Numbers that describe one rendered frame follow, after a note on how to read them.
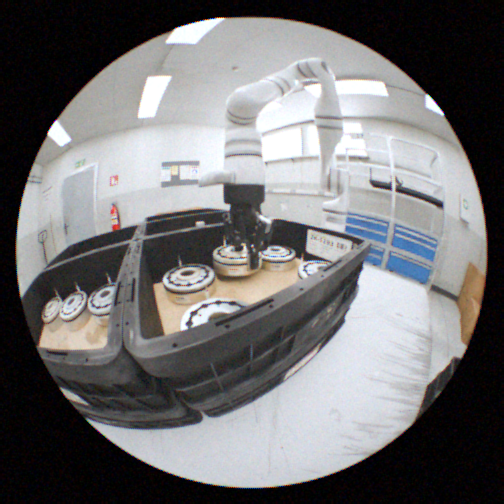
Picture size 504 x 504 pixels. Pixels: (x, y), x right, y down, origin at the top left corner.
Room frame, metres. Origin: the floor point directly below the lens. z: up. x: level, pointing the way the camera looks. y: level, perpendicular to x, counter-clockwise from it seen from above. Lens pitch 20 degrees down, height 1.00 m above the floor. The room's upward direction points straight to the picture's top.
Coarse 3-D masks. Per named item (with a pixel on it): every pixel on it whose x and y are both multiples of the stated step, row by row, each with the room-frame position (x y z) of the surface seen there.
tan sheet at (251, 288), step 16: (256, 272) 0.33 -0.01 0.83; (272, 272) 0.33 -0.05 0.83; (288, 272) 0.32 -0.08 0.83; (160, 288) 0.24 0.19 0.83; (224, 288) 0.26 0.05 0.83; (240, 288) 0.26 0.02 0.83; (256, 288) 0.26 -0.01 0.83; (272, 288) 0.26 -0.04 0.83; (160, 304) 0.19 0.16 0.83; (176, 304) 0.20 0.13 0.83; (176, 320) 0.16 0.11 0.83
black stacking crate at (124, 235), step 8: (120, 232) 0.44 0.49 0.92; (128, 232) 0.46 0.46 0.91; (88, 240) 0.34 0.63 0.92; (96, 240) 0.36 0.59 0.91; (104, 240) 0.39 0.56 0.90; (112, 240) 0.41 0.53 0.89; (120, 240) 0.43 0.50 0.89; (72, 248) 0.27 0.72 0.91; (80, 248) 0.30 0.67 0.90; (88, 248) 0.33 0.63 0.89; (96, 248) 0.36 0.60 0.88; (64, 256) 0.20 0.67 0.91; (72, 256) 0.26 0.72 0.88
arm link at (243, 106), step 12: (252, 84) 0.26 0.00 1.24; (264, 84) 0.26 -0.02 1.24; (276, 84) 0.27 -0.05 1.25; (240, 96) 0.24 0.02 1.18; (252, 96) 0.24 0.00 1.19; (264, 96) 0.25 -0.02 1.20; (276, 96) 0.28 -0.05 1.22; (228, 108) 0.26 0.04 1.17; (240, 108) 0.25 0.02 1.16; (252, 108) 0.25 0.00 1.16; (264, 108) 0.27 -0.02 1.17; (240, 120) 0.29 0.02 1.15; (252, 120) 0.30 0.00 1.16
